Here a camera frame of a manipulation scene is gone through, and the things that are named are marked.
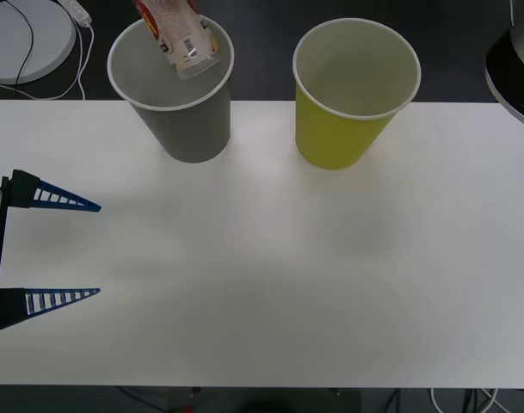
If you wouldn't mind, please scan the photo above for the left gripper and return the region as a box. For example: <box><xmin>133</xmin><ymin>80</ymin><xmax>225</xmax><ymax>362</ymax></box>
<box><xmin>0</xmin><ymin>169</ymin><xmax>102</xmax><ymax>331</ymax></box>

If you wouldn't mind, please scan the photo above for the clear bottle with red cap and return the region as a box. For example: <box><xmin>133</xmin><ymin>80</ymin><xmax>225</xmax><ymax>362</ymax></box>
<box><xmin>131</xmin><ymin>0</ymin><xmax>223</xmax><ymax>83</ymax></box>

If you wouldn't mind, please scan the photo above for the grey plastic bin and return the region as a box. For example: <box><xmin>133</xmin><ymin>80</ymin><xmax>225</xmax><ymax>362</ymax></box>
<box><xmin>106</xmin><ymin>13</ymin><xmax>236</xmax><ymax>165</ymax></box>

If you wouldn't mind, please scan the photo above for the round pale grey floor plate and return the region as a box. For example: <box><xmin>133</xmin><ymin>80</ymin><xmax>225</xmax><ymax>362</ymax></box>
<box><xmin>0</xmin><ymin>0</ymin><xmax>78</xmax><ymax>86</ymax></box>

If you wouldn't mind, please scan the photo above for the white power strip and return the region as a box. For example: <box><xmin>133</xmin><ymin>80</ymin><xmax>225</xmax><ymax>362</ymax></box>
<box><xmin>56</xmin><ymin>0</ymin><xmax>94</xmax><ymax>28</ymax></box>

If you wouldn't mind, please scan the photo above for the yellow-green plastic bin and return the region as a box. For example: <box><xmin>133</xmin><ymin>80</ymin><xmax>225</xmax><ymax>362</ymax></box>
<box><xmin>291</xmin><ymin>17</ymin><xmax>422</xmax><ymax>171</ymax></box>

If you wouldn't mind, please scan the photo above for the white power strip cable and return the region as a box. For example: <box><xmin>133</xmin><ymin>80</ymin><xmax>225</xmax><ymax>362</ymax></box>
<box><xmin>0</xmin><ymin>23</ymin><xmax>96</xmax><ymax>102</ymax></box>

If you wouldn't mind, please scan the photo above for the thin black cable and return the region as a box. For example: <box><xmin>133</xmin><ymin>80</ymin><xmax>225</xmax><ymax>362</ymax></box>
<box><xmin>2</xmin><ymin>0</ymin><xmax>35</xmax><ymax>86</ymax></box>

